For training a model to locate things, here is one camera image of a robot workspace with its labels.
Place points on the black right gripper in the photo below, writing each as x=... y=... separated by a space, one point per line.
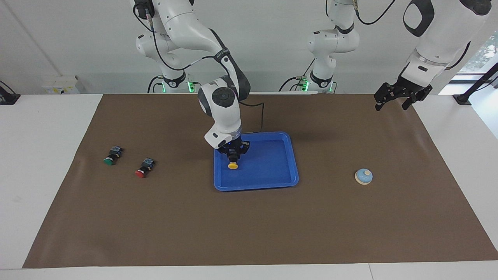
x=233 y=147

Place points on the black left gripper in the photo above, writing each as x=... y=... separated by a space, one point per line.
x=404 y=93

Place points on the yellow push button switch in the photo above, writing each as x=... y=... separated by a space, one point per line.
x=233 y=166

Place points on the red push button switch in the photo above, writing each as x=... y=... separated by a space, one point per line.
x=143 y=170

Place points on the green push button switch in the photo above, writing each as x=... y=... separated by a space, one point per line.
x=112 y=156

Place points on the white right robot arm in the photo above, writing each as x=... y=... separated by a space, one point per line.
x=183 y=23

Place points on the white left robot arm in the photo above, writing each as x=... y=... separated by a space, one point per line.
x=439 y=35

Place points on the blue plastic tray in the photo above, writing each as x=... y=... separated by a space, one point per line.
x=268 y=171

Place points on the light blue call bell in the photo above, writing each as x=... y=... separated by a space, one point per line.
x=364 y=176

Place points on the brown table mat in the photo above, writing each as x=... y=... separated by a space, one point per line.
x=175 y=225

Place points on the black camera stand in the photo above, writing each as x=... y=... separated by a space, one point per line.
x=463 y=98

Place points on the black clamp mount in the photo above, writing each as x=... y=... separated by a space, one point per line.
x=7 y=97

